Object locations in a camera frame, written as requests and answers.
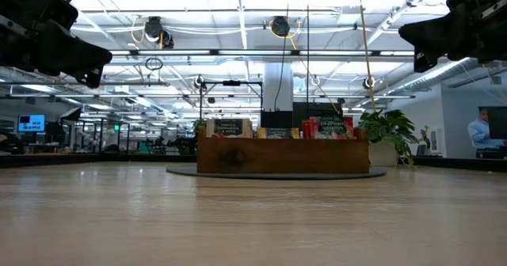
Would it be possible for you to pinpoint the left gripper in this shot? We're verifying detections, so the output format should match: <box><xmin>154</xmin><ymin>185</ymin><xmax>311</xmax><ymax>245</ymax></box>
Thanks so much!
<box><xmin>0</xmin><ymin>0</ymin><xmax>114</xmax><ymax>90</ymax></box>

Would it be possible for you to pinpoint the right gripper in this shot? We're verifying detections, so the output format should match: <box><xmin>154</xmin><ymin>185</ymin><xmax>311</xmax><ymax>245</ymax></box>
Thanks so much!
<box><xmin>398</xmin><ymin>0</ymin><xmax>507</xmax><ymax>74</ymax></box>

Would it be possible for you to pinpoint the beige vanilla tea packet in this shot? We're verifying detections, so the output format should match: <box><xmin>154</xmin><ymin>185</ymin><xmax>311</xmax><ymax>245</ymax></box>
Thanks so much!
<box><xmin>205</xmin><ymin>118</ymin><xmax>254</xmax><ymax>139</ymax></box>

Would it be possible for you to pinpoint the orange mango tea packet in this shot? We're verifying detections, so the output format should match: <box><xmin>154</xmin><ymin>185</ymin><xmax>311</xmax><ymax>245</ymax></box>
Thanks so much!
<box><xmin>257</xmin><ymin>127</ymin><xmax>301</xmax><ymax>139</ymax></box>

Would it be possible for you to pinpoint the wooden tea caddy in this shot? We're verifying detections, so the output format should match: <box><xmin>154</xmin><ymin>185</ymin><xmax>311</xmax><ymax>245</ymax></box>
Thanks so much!
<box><xmin>196</xmin><ymin>126</ymin><xmax>370</xmax><ymax>175</ymax></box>

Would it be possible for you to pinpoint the blue-screen computer monitor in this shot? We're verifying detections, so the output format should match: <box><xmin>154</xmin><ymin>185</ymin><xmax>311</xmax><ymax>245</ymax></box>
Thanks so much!
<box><xmin>17</xmin><ymin>114</ymin><xmax>46</xmax><ymax>133</ymax></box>

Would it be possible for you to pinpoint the white framed picture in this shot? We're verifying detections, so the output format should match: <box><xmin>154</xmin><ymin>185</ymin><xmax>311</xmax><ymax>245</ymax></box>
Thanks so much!
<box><xmin>429</xmin><ymin>127</ymin><xmax>440</xmax><ymax>152</ymax></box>

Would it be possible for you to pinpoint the green potted plant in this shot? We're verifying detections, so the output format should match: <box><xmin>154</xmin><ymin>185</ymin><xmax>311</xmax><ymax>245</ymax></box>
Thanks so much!
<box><xmin>358</xmin><ymin>108</ymin><xmax>432</xmax><ymax>167</ymax></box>

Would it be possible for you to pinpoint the person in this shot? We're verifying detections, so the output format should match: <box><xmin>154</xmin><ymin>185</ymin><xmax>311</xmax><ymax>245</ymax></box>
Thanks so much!
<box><xmin>467</xmin><ymin>107</ymin><xmax>507</xmax><ymax>151</ymax></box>

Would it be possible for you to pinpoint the black chair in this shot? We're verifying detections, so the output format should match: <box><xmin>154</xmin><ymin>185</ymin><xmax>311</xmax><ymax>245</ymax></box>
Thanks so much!
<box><xmin>0</xmin><ymin>130</ymin><xmax>25</xmax><ymax>155</ymax></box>

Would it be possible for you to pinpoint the green background plant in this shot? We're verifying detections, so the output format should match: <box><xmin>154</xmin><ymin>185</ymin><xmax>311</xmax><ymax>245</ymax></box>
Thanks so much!
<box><xmin>193</xmin><ymin>118</ymin><xmax>208</xmax><ymax>136</ymax></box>

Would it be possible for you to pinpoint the round grey woven placemat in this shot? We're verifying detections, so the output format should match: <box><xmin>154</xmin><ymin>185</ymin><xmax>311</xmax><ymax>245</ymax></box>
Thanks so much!
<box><xmin>166</xmin><ymin>165</ymin><xmax>387</xmax><ymax>181</ymax></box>

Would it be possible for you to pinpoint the silver ventilation duct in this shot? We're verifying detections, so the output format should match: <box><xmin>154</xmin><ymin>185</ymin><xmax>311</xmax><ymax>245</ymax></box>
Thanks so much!
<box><xmin>386</xmin><ymin>58</ymin><xmax>507</xmax><ymax>97</ymax></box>

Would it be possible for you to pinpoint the yellow cable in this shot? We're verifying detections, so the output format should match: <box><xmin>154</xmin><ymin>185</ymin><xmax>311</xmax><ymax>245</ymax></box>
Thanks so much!
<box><xmin>356</xmin><ymin>0</ymin><xmax>379</xmax><ymax>115</ymax></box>

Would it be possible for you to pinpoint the hanging black cable loop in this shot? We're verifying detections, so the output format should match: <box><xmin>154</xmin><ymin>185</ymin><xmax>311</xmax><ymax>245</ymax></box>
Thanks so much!
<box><xmin>144</xmin><ymin>57</ymin><xmax>164</xmax><ymax>71</ymax></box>

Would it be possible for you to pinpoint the ceiling cable reel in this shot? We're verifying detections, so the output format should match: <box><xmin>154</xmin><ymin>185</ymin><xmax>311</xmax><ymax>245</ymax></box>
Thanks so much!
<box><xmin>143</xmin><ymin>16</ymin><xmax>175</xmax><ymax>49</ymax></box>
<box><xmin>271</xmin><ymin>15</ymin><xmax>291</xmax><ymax>37</ymax></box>

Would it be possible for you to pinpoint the dark wall screen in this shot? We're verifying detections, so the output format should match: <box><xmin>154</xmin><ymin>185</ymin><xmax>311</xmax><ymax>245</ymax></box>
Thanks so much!
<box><xmin>478</xmin><ymin>106</ymin><xmax>507</xmax><ymax>159</ymax></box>

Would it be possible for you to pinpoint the black aluminium table frame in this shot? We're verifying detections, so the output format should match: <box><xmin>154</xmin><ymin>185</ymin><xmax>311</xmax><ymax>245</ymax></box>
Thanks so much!
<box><xmin>0</xmin><ymin>151</ymin><xmax>507</xmax><ymax>173</ymax></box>

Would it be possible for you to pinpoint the black rig frame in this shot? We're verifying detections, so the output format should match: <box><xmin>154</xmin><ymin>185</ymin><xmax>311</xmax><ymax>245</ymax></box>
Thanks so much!
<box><xmin>199</xmin><ymin>79</ymin><xmax>265</xmax><ymax>121</ymax></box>

